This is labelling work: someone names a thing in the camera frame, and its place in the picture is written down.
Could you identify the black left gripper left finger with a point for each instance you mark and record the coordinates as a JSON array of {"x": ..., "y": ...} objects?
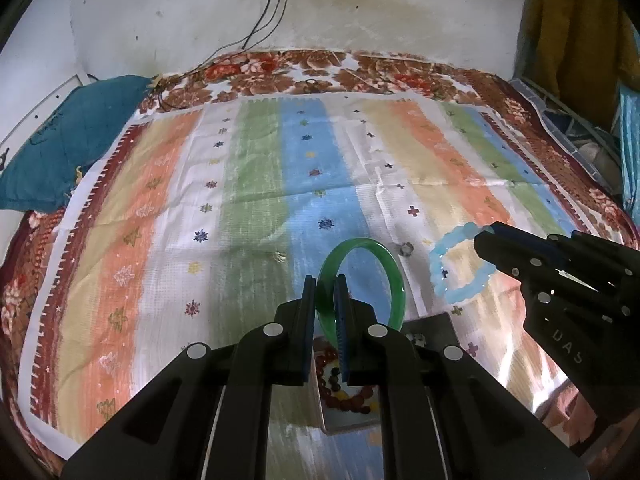
[{"x": 275, "y": 354}]

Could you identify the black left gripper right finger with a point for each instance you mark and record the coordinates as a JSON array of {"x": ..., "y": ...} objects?
[{"x": 373, "y": 354}]

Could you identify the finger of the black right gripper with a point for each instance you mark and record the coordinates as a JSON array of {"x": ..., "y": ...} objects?
[
  {"x": 508, "y": 246},
  {"x": 522, "y": 272}
]

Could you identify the green jade bangle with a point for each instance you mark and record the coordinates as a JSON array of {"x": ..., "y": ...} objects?
[{"x": 328, "y": 276}]

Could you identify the white jewelry tray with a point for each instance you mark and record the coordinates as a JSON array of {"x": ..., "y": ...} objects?
[{"x": 345, "y": 408}]

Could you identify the light blue patterned cloth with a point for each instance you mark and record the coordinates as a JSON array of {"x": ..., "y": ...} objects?
[{"x": 628, "y": 119}]

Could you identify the mustard yellow hanging garment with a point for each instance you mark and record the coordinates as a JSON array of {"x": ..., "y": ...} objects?
[{"x": 584, "y": 50}]

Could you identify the teal pillow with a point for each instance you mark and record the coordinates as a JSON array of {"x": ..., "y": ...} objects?
[{"x": 42, "y": 174}]

